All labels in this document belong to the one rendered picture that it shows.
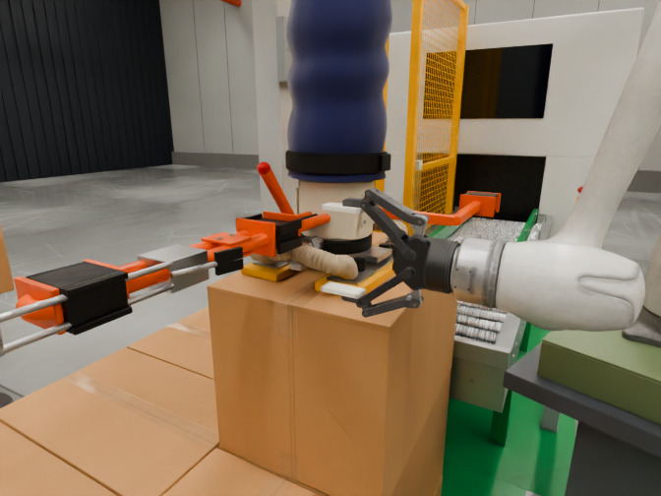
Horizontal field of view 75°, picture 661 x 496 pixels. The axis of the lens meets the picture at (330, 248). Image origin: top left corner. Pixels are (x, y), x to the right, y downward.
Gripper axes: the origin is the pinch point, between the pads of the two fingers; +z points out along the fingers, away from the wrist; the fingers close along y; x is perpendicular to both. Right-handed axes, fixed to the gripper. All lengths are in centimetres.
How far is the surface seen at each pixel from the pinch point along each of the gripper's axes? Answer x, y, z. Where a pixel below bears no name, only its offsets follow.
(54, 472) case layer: -22, 53, 56
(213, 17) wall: 927, -297, 893
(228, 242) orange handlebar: -11.1, -2.0, 11.4
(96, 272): -31.3, -3.3, 12.3
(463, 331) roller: 90, 53, -5
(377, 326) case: 2.7, 13.2, -7.4
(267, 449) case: 2, 48, 17
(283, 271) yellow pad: 12.6, 11.0, 18.6
